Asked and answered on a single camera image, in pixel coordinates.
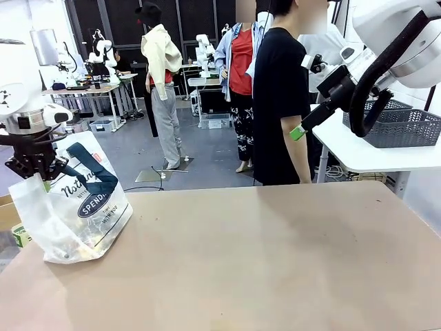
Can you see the person's right forearm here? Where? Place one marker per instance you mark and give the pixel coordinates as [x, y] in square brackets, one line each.
[298, 158]

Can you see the mannequin with beige jacket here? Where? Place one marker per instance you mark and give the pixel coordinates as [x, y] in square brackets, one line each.
[162, 69]

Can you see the person in black t-shirt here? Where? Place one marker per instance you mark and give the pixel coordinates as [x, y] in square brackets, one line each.
[279, 86]

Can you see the grey storage bin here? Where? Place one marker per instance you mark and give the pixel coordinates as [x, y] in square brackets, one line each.
[101, 126]

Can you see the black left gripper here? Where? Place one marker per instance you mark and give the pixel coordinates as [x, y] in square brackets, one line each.
[32, 151]

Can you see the grey panel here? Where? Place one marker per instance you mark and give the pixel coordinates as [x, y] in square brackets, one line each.
[44, 46]

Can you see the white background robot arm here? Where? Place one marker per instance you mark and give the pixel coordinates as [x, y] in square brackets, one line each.
[103, 46]
[203, 45]
[70, 65]

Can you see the white side table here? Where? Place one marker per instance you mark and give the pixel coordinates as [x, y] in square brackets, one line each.
[344, 155]

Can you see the seated person in black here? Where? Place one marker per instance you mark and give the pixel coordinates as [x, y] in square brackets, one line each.
[123, 65]

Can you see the metal floor plate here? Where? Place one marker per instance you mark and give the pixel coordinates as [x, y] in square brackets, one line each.
[151, 176]

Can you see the clear storage bin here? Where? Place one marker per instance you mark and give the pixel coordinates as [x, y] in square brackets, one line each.
[215, 121]

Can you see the green and white carton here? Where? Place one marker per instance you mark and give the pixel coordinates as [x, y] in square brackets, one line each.
[22, 236]

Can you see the wood-top background table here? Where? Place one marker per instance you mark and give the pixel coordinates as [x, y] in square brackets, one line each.
[103, 89]
[205, 82]

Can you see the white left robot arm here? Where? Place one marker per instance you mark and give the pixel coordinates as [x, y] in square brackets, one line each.
[34, 117]

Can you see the brown cardboard box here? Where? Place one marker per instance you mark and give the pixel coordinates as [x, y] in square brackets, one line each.
[7, 213]

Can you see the person in white shirt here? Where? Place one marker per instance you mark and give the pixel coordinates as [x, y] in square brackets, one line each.
[330, 45]

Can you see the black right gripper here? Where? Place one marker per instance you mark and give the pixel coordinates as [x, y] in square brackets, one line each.
[337, 84]

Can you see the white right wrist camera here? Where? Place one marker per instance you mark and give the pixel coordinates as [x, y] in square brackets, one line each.
[306, 62]

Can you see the black slanted pole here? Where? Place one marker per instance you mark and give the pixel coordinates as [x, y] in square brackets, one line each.
[430, 98]

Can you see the person's right hand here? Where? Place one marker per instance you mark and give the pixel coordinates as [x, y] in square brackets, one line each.
[306, 179]

